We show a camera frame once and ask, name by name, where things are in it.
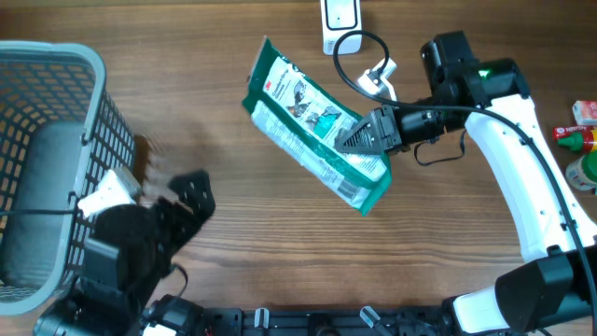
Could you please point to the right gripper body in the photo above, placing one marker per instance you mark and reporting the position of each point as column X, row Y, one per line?
column 390, row 127

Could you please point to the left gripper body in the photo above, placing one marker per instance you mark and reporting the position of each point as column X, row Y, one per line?
column 173, row 223

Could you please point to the green 3M gloves packet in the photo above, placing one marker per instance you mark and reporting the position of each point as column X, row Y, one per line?
column 304, row 120

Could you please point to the red Nescafe stick sachet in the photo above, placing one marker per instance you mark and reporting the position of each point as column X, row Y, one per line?
column 561, row 132

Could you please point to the red white small box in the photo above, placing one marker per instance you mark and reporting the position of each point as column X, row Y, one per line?
column 585, row 113

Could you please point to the yellow bottle green cap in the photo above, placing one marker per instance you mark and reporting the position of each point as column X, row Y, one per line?
column 584, row 142

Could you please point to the green lid small jar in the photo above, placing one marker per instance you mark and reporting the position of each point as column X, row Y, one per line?
column 581, row 173

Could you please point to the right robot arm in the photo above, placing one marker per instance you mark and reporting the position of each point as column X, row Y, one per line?
column 492, row 102

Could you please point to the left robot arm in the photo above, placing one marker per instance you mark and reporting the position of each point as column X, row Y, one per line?
column 129, row 252

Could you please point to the white barcode scanner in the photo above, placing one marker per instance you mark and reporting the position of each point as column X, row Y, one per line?
column 338, row 18

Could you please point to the grey plastic mesh basket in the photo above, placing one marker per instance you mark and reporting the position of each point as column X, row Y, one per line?
column 61, row 132

